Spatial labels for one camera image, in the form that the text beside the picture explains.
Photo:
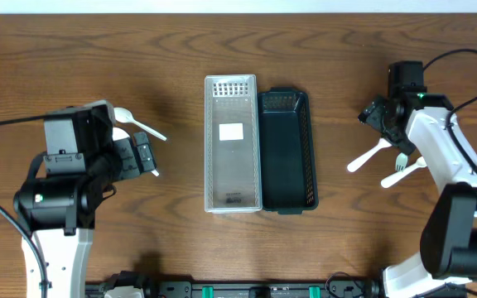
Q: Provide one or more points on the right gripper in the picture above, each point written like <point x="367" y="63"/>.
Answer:
<point x="374" y="110"/>

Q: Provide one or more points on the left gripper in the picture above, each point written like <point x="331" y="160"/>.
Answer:
<point x="127" y="167"/>

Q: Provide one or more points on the white spoon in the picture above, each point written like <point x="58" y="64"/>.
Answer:
<point x="361" y="160"/>
<point x="123" y="115"/>
<point x="126" y="148"/>

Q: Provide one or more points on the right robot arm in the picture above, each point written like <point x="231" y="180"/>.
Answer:
<point x="411" y="119"/>

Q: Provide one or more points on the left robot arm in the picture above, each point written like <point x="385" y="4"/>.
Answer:
<point x="60" y="221"/>

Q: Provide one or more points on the pale green plastic fork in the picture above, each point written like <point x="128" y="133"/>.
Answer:
<point x="401" y="162"/>

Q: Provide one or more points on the white fork lying diagonal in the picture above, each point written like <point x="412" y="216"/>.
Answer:
<point x="396" y="177"/>

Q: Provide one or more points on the clear plastic perforated basket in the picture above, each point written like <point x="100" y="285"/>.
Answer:
<point x="233" y="181"/>

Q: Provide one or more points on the black plastic perforated basket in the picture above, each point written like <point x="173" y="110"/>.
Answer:
<point x="287" y="151"/>

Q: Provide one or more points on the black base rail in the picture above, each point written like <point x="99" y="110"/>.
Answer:
<point x="132" y="284"/>

